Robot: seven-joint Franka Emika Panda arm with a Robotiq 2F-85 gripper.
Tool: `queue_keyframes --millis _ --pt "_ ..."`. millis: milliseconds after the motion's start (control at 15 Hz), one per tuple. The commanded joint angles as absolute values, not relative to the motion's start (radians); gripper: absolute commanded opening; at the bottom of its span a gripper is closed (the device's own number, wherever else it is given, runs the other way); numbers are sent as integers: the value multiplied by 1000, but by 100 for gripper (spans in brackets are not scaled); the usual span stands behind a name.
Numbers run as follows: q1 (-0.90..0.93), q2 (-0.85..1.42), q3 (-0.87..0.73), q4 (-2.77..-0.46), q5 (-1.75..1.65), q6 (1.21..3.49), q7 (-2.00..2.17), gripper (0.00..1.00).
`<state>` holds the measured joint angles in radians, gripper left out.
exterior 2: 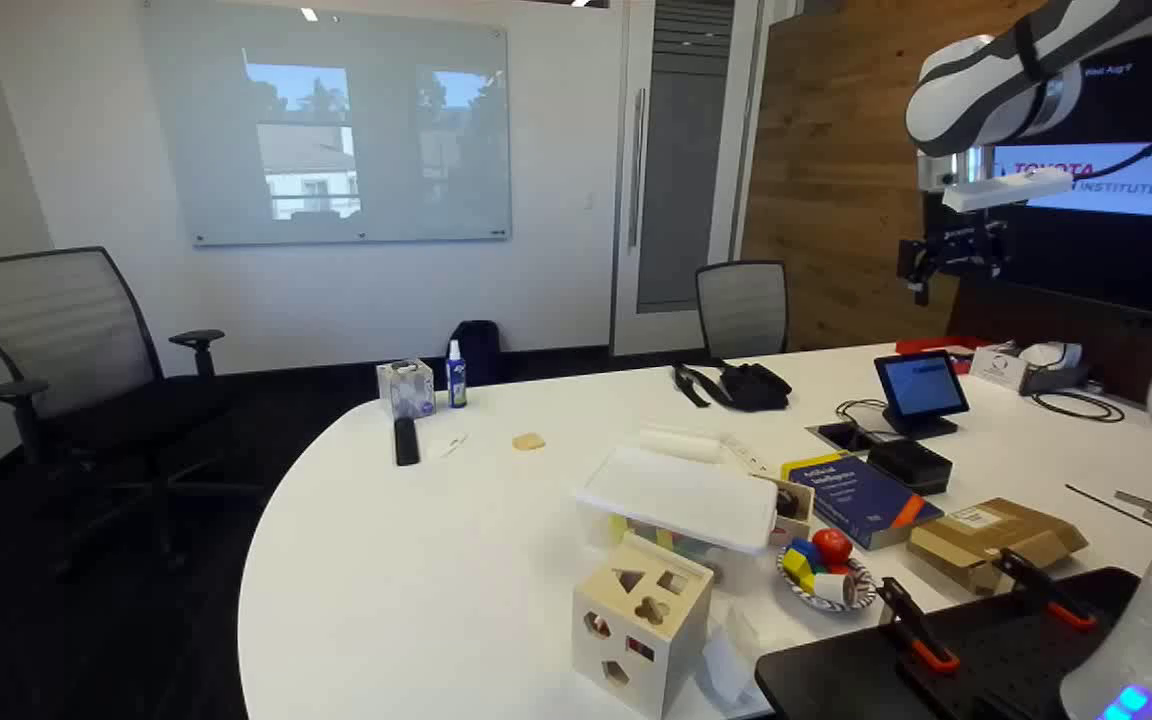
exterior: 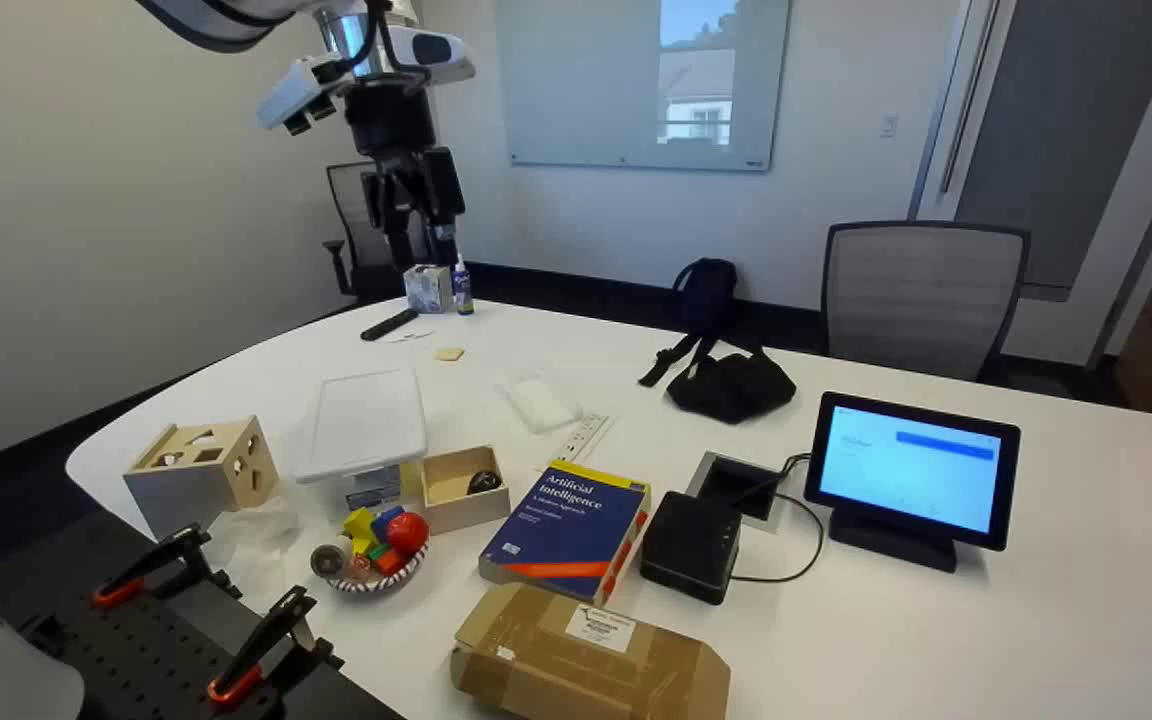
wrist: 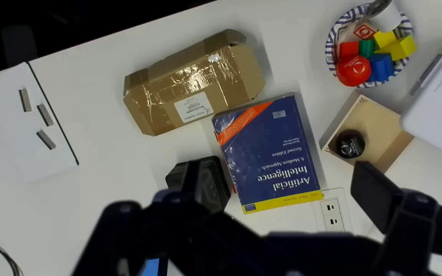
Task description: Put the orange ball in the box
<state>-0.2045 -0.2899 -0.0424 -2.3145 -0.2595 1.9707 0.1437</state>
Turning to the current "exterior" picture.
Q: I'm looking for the left orange black clamp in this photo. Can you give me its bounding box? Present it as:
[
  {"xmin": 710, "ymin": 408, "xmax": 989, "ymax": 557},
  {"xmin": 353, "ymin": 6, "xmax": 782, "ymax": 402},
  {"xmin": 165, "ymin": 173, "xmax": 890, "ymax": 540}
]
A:
[{"xmin": 89, "ymin": 523, "xmax": 235, "ymax": 613}]

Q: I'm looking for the black remote control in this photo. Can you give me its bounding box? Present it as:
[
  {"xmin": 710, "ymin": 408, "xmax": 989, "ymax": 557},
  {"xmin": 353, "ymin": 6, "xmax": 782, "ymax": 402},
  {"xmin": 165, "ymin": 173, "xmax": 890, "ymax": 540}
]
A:
[{"xmin": 362, "ymin": 308, "xmax": 419, "ymax": 341}]

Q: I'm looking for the brown cardboard package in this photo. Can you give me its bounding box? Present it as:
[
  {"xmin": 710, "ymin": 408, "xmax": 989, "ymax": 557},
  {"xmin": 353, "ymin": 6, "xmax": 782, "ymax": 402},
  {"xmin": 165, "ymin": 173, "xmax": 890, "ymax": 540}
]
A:
[{"xmin": 451, "ymin": 585, "xmax": 733, "ymax": 720}]

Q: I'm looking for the black office chair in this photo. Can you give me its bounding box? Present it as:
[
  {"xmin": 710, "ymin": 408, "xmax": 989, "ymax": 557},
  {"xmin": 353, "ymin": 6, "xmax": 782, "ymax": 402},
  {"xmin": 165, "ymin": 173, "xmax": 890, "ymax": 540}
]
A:
[{"xmin": 324, "ymin": 159, "xmax": 399, "ymax": 301}]

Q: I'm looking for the grey mesh office chair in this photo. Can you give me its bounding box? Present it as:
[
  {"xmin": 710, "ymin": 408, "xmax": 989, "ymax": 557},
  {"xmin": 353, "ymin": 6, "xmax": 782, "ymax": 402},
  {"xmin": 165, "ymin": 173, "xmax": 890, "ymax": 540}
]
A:
[{"xmin": 819, "ymin": 221, "xmax": 1029, "ymax": 381}]

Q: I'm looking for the clear tissue box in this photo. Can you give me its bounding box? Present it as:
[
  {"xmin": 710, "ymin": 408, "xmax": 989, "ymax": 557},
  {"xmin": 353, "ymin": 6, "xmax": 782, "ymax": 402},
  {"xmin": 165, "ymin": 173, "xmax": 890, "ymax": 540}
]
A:
[{"xmin": 404, "ymin": 266, "xmax": 451, "ymax": 313}]

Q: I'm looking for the white folded cloth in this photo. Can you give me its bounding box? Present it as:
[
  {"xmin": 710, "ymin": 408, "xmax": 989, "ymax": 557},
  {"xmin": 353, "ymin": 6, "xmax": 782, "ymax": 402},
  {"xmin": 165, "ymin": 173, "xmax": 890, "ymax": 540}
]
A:
[{"xmin": 503, "ymin": 381, "xmax": 580, "ymax": 434}]

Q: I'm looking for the black bag with straps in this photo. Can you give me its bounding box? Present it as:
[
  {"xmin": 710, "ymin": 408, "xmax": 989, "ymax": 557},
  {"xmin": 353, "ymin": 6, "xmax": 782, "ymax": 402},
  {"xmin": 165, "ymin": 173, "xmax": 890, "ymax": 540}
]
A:
[{"xmin": 642, "ymin": 255, "xmax": 798, "ymax": 426}]

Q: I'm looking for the tablet screen on stand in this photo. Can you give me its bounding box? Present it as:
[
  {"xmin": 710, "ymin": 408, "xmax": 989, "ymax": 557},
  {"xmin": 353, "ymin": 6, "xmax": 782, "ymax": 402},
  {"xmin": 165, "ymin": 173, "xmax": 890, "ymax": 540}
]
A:
[{"xmin": 806, "ymin": 394, "xmax": 1019, "ymax": 572}]

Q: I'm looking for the small open cardboard box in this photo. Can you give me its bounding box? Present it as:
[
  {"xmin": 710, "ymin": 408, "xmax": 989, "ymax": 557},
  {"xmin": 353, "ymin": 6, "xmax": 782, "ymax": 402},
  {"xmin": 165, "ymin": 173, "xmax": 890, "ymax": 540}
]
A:
[{"xmin": 399, "ymin": 444, "xmax": 514, "ymax": 532}]

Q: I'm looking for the black perforated mounting board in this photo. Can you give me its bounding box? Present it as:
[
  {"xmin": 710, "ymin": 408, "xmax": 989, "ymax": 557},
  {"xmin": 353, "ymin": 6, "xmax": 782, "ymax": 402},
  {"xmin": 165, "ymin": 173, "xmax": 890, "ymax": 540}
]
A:
[{"xmin": 22, "ymin": 592, "xmax": 399, "ymax": 720}]

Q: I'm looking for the blue book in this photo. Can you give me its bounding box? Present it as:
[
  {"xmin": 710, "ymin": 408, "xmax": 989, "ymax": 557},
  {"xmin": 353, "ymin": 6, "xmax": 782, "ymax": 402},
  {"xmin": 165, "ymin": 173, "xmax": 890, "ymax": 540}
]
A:
[{"xmin": 482, "ymin": 461, "xmax": 653, "ymax": 606}]

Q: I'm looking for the orange black clamp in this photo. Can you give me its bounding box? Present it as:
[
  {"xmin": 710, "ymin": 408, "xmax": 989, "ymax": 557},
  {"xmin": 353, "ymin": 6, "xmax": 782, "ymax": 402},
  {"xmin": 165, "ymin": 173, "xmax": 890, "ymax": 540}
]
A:
[
  {"xmin": 203, "ymin": 585, "xmax": 333, "ymax": 707},
  {"xmin": 89, "ymin": 523, "xmax": 235, "ymax": 613}
]

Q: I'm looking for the black cable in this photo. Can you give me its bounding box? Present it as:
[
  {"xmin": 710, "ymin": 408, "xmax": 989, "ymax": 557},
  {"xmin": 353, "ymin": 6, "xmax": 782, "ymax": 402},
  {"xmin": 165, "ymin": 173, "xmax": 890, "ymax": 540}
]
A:
[{"xmin": 733, "ymin": 452, "xmax": 827, "ymax": 589}]

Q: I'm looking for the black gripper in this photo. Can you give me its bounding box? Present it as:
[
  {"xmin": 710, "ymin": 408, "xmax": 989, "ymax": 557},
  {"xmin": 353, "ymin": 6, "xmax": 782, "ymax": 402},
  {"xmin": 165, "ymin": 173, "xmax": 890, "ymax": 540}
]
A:
[{"xmin": 345, "ymin": 82, "xmax": 463, "ymax": 271}]

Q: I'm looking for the black power box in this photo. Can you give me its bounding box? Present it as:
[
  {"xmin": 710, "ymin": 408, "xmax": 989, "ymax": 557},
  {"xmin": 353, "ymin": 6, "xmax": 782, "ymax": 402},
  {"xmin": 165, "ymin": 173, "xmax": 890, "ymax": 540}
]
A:
[{"xmin": 642, "ymin": 491, "xmax": 741, "ymax": 606}]

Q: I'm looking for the clear plastic container with lid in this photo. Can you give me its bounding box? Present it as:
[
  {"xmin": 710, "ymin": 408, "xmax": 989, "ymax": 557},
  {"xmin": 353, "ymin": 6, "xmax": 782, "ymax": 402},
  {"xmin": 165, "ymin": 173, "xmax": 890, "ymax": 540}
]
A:
[{"xmin": 293, "ymin": 370, "xmax": 430, "ymax": 515}]

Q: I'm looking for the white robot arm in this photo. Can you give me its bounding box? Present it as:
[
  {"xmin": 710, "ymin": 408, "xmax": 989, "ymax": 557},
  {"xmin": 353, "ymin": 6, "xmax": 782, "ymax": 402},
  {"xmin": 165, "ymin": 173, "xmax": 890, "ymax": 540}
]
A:
[{"xmin": 135, "ymin": 0, "xmax": 474, "ymax": 267}]

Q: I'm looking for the wooden shape sorter box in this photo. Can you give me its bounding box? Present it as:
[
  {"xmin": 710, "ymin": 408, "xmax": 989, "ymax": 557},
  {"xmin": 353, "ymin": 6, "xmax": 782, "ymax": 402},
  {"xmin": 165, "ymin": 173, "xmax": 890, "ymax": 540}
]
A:
[{"xmin": 126, "ymin": 417, "xmax": 280, "ymax": 540}]

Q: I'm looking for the wall whiteboard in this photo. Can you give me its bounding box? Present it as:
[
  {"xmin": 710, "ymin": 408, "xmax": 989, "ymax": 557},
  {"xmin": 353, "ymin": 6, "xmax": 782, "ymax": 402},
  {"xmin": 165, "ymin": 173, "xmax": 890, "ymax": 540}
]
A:
[{"xmin": 495, "ymin": 0, "xmax": 791, "ymax": 178}]

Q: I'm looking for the right orange black clamp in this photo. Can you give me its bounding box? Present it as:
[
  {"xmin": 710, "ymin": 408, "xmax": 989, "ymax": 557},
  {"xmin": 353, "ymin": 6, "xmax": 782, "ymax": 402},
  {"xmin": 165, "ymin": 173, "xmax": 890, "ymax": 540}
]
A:
[{"xmin": 203, "ymin": 585, "xmax": 333, "ymax": 707}]

